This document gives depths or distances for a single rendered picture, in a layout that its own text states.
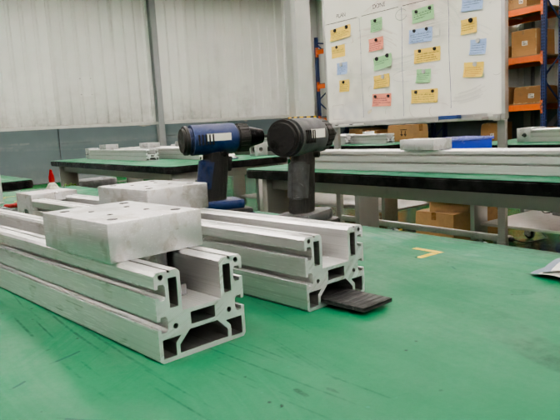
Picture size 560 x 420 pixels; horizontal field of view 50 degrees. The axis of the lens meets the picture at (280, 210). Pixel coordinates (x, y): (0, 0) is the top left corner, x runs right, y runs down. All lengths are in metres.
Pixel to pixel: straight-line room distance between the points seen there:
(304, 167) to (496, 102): 2.77
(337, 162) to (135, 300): 2.13
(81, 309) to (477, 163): 1.72
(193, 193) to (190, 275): 0.34
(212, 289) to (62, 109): 12.27
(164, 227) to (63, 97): 12.25
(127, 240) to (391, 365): 0.28
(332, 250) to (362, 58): 3.65
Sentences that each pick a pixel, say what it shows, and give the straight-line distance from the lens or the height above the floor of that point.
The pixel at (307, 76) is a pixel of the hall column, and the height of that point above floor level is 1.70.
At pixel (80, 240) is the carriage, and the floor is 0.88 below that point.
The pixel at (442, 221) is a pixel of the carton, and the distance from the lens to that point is 4.81.
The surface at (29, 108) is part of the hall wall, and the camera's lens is 12.68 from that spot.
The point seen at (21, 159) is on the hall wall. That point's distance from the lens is 12.58.
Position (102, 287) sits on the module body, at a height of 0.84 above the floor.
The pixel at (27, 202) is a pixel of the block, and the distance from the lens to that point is 1.37.
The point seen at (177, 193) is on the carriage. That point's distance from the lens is 0.93.
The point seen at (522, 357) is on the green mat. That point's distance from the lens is 0.57.
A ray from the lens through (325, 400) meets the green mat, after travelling 0.48.
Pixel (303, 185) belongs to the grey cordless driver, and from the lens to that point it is 0.95.
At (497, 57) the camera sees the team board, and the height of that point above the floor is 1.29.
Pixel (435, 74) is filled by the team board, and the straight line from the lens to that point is 3.90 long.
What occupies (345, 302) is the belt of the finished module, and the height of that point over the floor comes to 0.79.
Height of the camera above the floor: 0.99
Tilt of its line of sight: 8 degrees down
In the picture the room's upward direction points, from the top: 3 degrees counter-clockwise
